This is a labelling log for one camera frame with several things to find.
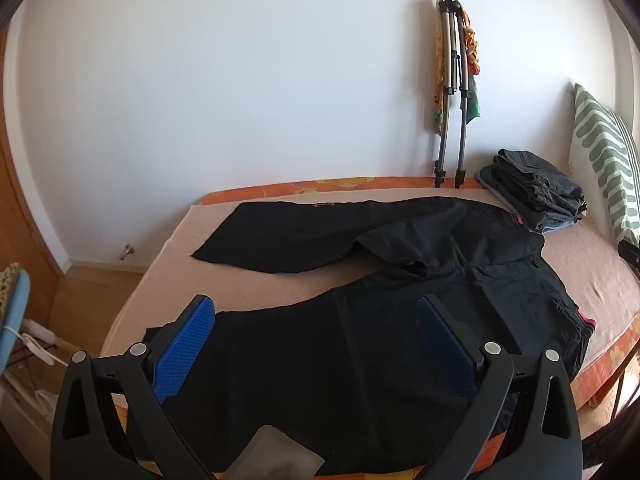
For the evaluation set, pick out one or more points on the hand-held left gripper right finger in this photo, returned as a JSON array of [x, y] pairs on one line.
[[445, 345]]

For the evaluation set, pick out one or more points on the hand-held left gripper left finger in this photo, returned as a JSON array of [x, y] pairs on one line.
[[186, 340]]

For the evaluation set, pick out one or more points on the black pants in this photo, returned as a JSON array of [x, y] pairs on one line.
[[350, 350]]

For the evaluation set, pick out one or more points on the metal door stopper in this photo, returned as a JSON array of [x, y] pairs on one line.
[[128, 251]]

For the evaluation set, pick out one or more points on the white power strip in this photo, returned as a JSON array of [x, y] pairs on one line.
[[40, 332]]

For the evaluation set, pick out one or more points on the grey cloth piece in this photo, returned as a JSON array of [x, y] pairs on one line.
[[280, 452]]

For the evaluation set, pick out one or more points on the blue ironing board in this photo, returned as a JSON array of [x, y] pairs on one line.
[[12, 320]]

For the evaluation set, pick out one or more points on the folded dark clothes stack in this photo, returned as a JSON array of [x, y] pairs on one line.
[[537, 185]]

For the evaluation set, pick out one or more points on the bed with beige blanket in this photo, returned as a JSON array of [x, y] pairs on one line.
[[300, 187]]

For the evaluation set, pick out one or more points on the small black device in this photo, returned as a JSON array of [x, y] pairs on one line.
[[631, 254]]

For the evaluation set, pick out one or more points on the green striped pillow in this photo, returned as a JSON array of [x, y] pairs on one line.
[[602, 150]]

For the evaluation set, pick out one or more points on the folded metal frame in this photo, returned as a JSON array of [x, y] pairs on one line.
[[452, 85]]

